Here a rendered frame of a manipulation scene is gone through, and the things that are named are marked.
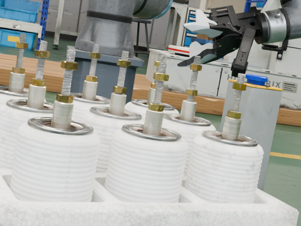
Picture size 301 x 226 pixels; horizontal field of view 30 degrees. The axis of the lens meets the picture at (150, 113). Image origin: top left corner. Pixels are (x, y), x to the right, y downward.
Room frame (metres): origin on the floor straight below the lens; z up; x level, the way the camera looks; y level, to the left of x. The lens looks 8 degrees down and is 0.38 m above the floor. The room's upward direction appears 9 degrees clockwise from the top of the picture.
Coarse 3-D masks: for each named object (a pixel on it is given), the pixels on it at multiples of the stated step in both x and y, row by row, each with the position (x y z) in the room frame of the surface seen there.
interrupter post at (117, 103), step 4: (112, 92) 0.80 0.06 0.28; (112, 96) 0.79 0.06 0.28; (116, 96) 0.78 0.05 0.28; (120, 96) 0.78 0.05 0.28; (124, 96) 0.79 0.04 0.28; (112, 100) 0.79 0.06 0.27; (116, 100) 0.78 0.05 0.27; (120, 100) 0.78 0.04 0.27; (124, 100) 0.79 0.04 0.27; (112, 104) 0.79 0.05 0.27; (116, 104) 0.78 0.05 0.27; (120, 104) 0.78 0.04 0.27; (124, 104) 0.79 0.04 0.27; (112, 108) 0.78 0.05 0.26; (116, 108) 0.78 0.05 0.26; (120, 108) 0.79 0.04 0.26; (124, 108) 0.79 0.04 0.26; (108, 112) 0.79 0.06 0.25; (112, 112) 0.78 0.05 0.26; (116, 112) 0.78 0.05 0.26; (120, 112) 0.79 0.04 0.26
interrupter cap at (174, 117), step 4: (164, 116) 0.83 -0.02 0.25; (168, 116) 0.84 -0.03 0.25; (172, 116) 0.85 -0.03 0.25; (176, 116) 0.86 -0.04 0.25; (172, 120) 0.82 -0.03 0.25; (176, 120) 0.81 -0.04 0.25; (180, 120) 0.81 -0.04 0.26; (196, 120) 0.86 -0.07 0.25; (200, 120) 0.86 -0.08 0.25; (204, 120) 0.86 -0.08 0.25; (188, 124) 0.81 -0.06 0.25; (192, 124) 0.81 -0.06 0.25; (196, 124) 0.81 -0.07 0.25; (200, 124) 0.82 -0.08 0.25; (204, 124) 0.82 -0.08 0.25; (208, 124) 0.83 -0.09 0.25
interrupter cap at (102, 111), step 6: (90, 108) 0.79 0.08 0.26; (96, 108) 0.81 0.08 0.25; (102, 108) 0.81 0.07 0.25; (108, 108) 0.82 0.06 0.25; (96, 114) 0.77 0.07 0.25; (102, 114) 0.76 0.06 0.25; (108, 114) 0.76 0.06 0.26; (126, 114) 0.81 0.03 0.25; (132, 114) 0.80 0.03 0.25; (138, 114) 0.81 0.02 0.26; (132, 120) 0.77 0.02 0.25
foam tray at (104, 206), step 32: (0, 192) 0.58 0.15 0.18; (96, 192) 0.65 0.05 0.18; (256, 192) 0.76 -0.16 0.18; (0, 224) 0.53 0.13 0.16; (32, 224) 0.55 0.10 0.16; (64, 224) 0.56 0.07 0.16; (96, 224) 0.58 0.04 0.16; (128, 224) 0.60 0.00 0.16; (160, 224) 0.62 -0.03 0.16; (192, 224) 0.64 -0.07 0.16; (224, 224) 0.66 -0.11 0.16; (256, 224) 0.68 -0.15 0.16; (288, 224) 0.70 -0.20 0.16
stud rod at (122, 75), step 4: (124, 52) 0.79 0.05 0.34; (128, 52) 0.79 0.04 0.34; (124, 56) 0.79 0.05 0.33; (128, 56) 0.79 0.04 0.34; (124, 60) 0.79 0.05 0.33; (120, 68) 0.79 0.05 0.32; (124, 68) 0.79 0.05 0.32; (120, 72) 0.79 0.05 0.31; (124, 72) 0.79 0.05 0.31; (120, 76) 0.79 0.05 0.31; (124, 76) 0.79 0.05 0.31; (120, 80) 0.79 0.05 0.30; (120, 84) 0.79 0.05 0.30
